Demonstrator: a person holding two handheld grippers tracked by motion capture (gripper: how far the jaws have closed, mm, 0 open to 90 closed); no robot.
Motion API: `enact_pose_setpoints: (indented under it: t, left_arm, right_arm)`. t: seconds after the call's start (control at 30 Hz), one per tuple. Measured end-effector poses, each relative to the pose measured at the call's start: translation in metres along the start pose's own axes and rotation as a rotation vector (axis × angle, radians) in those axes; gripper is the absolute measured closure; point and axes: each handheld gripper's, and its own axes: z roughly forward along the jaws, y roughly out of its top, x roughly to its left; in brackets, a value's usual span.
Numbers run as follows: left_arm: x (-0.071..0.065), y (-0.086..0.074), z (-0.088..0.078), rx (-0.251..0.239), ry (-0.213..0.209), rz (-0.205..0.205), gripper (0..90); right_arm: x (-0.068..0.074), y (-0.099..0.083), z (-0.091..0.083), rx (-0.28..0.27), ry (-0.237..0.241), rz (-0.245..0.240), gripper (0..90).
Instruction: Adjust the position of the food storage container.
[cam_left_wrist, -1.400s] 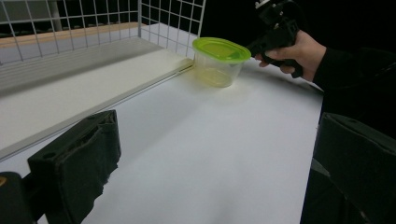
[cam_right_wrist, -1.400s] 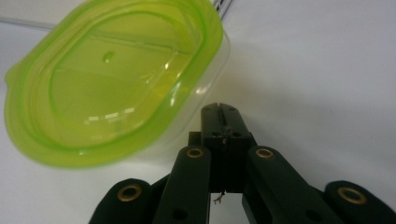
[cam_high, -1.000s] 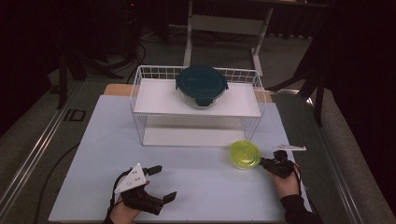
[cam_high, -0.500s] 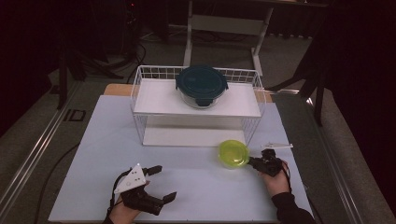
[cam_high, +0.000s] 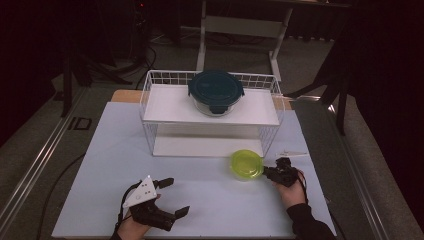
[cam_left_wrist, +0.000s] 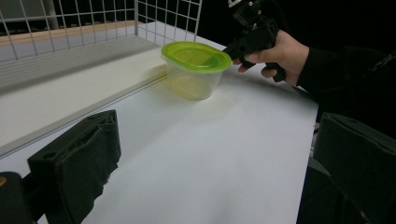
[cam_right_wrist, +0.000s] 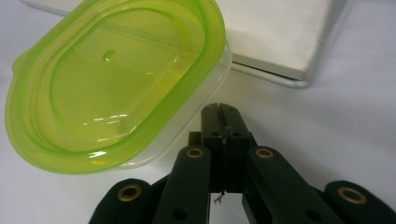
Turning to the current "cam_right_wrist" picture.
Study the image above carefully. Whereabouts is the clear container with green lid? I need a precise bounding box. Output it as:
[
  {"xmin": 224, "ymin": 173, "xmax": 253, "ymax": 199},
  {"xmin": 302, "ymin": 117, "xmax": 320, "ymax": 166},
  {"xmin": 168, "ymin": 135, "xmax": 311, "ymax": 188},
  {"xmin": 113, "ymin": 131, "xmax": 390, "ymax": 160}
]
[{"xmin": 4, "ymin": 0, "xmax": 233, "ymax": 175}]

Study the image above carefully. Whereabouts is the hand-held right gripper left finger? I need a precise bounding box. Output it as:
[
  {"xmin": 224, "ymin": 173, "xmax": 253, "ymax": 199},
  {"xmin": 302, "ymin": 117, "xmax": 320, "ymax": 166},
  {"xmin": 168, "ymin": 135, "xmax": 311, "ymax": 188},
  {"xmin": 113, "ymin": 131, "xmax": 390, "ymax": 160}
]
[{"xmin": 188, "ymin": 104, "xmax": 226, "ymax": 192}]

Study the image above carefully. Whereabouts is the white wire shelf rack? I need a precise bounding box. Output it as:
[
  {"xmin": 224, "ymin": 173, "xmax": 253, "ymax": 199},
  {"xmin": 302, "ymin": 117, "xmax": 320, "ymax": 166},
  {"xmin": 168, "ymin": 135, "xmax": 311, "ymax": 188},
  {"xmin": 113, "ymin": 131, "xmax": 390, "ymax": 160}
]
[{"xmin": 18, "ymin": 0, "xmax": 347, "ymax": 90}]

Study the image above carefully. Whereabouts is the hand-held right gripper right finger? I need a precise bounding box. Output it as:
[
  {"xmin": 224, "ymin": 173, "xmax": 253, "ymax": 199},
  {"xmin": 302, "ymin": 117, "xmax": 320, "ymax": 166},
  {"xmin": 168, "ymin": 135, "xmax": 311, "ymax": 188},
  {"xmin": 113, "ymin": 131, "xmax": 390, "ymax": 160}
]
[{"xmin": 219, "ymin": 104, "xmax": 258, "ymax": 193}]

